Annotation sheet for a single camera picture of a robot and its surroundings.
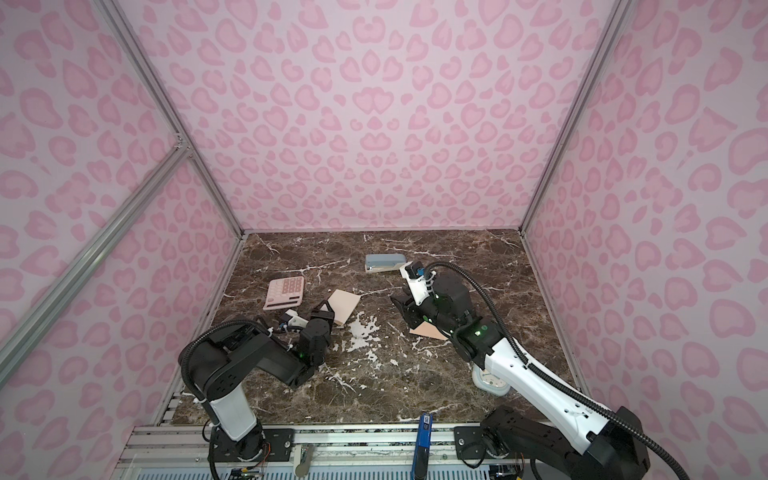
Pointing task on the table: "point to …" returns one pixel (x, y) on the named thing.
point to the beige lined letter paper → (342, 304)
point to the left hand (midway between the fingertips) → (333, 299)
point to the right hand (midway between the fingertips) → (398, 292)
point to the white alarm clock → (489, 382)
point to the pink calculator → (284, 293)
